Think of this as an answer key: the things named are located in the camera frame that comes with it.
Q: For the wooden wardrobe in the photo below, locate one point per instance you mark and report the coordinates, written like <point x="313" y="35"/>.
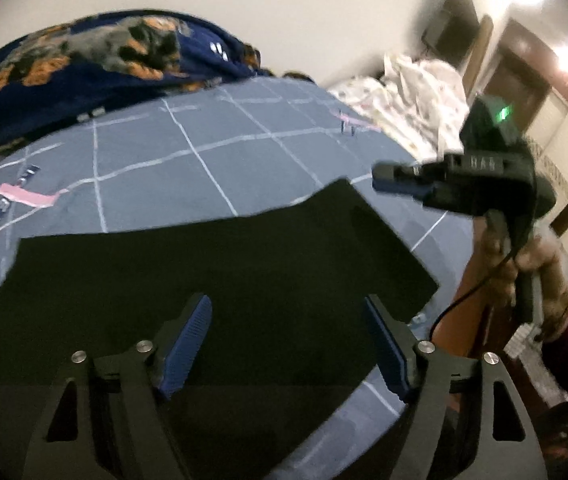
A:
<point x="539" y="90"/>

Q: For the white patterned quilt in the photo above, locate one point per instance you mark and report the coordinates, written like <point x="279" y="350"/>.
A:
<point x="414" y="100"/>

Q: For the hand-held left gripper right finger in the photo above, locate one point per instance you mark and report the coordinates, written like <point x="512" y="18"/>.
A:
<point x="389" y="345"/>

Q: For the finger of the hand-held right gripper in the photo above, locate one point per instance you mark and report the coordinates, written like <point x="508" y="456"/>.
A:
<point x="399" y="180"/>

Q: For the navy dog-print blanket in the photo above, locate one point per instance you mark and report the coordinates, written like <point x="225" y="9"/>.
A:
<point x="63" y="85"/>

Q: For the person's right hand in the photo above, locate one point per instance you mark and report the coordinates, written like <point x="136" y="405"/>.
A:
<point x="549" y="280"/>

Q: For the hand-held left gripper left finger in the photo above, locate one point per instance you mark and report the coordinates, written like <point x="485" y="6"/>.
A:
<point x="188" y="340"/>

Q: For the blue grid bedsheet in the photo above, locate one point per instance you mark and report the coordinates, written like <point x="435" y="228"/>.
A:
<point x="163" y="150"/>

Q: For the black pants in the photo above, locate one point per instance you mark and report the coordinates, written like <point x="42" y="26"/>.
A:
<point x="188" y="260"/>

